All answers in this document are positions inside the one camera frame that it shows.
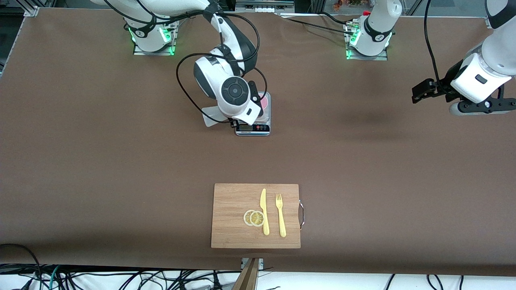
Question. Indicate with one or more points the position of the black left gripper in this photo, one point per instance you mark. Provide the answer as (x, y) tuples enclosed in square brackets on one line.
[(441, 86)]

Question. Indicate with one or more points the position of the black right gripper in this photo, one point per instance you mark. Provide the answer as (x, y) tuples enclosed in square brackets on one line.
[(254, 91)]

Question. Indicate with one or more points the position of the translucent sauce bottle orange cap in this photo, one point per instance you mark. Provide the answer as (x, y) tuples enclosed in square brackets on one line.
[(211, 117)]

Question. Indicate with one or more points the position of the pink plastic cup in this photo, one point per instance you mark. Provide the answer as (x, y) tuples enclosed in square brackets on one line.
[(265, 105)]

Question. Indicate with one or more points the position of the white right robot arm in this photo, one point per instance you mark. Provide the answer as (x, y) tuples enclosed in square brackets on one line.
[(209, 78)]

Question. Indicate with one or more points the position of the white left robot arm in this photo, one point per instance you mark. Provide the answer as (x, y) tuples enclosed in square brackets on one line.
[(496, 52)]

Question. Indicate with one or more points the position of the silver digital kitchen scale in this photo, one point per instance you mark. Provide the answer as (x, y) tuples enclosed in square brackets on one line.
[(253, 129)]

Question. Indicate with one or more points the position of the wooden cutting board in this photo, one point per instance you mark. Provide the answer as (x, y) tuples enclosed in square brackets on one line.
[(229, 217)]

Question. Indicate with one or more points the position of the lemon slice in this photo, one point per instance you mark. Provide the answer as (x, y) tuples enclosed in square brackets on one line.
[(257, 218), (246, 218)]

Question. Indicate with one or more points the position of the yellow plastic knife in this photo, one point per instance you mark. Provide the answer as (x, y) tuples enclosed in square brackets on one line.
[(265, 217)]

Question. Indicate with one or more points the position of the yellow plastic fork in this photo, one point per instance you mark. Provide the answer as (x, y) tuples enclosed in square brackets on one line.
[(281, 221)]

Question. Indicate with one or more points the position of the white power strip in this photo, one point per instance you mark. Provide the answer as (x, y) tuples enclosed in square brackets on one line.
[(270, 8)]

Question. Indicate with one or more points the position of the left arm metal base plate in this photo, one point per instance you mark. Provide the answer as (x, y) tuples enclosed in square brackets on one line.
[(379, 57)]

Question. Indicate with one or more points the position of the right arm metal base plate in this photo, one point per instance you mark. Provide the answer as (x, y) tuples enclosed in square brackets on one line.
[(155, 52)]

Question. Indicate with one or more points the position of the metal table bracket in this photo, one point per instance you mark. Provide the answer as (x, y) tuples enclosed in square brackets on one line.
[(261, 264)]

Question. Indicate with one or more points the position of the wooden post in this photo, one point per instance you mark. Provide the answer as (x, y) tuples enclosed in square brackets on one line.
[(248, 278)]

